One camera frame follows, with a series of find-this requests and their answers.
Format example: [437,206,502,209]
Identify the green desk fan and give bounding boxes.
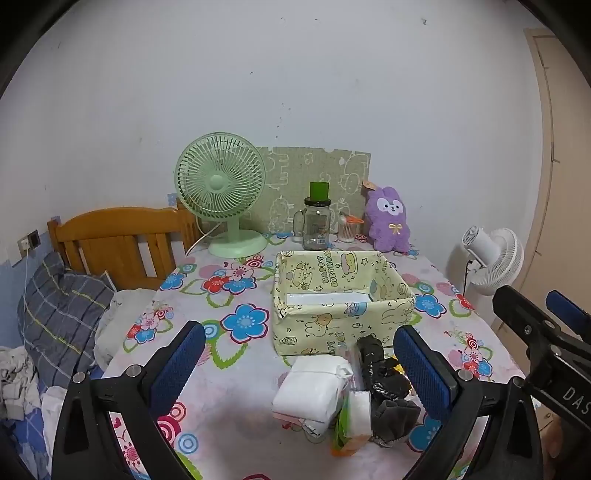
[174,132,267,258]

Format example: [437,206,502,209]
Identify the grey plaid pillow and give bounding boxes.
[18,251,116,386]

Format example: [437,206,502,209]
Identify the white soft tissue pack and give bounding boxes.
[271,355,354,428]

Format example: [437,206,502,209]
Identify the glass mug jar green lid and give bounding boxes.
[294,182,333,251]

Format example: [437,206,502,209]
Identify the green cartoon print board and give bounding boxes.
[252,146,371,236]

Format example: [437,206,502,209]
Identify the white fan cable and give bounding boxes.
[185,220,211,256]

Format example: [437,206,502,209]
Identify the beige door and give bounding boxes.
[523,28,591,315]

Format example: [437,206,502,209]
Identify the white standing fan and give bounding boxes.
[462,225,526,291]

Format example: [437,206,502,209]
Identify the floral tablecloth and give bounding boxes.
[99,228,536,480]

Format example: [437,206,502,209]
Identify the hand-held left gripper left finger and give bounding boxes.
[53,320,206,480]

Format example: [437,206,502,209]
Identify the yellow cartoon fabric storage box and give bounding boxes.
[270,249,416,357]

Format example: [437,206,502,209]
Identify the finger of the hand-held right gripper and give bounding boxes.
[492,285,561,356]
[546,290,591,342]

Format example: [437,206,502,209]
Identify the grey cloth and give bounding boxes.
[372,399,422,448]

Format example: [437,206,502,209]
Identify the blue patterned bed sheet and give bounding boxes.
[0,406,61,480]

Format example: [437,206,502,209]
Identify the white charger cable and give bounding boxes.
[24,247,37,298]

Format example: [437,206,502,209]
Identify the cotton swab jar orange lid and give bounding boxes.
[337,213,363,244]

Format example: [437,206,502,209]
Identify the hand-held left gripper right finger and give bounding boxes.
[393,325,541,480]

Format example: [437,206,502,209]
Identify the purple plush toy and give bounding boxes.
[361,179,411,254]

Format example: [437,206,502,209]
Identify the white crumpled bedding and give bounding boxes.
[95,288,160,370]

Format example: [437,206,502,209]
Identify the grey white crumpled clothes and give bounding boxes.
[0,346,42,421]

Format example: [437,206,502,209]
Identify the green tissue packet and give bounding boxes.
[332,390,374,457]

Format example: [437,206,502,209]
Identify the black plastic bag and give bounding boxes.
[355,336,411,407]

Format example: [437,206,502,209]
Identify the wooden bed headboard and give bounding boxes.
[47,198,204,291]

